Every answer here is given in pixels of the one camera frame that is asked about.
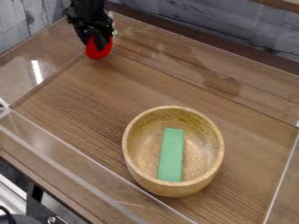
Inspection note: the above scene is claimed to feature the black table leg bracket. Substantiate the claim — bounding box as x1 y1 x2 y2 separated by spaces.
26 183 84 224

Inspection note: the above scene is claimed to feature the black cable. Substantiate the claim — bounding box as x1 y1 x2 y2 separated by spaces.
0 205 16 224

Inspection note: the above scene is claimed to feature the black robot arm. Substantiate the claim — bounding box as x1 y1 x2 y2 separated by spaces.
64 0 115 51

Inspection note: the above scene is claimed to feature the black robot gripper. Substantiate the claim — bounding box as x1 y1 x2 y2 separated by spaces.
64 7 115 50

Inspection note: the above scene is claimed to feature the clear acrylic tray wall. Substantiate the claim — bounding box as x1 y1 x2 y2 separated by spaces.
0 16 299 224

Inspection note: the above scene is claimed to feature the green rectangular block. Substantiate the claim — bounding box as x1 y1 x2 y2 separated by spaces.
156 128 185 182

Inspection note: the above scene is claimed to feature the red plush strawberry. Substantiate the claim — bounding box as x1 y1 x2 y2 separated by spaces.
86 29 114 60

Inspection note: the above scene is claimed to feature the wooden bowl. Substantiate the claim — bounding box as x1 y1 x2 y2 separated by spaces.
122 105 225 198

